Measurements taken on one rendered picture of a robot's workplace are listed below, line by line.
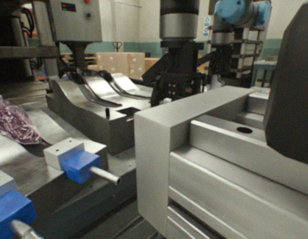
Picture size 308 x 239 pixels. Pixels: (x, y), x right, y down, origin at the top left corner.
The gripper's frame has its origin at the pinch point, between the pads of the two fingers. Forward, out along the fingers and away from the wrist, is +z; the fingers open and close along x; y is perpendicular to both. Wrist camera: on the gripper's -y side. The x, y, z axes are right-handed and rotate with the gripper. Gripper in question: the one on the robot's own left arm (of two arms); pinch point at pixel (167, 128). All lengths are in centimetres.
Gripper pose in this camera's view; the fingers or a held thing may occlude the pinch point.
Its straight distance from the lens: 45.5
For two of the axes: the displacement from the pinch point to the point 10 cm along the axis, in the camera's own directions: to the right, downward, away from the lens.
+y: 6.9, 2.7, -6.7
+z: 0.0, 9.3, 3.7
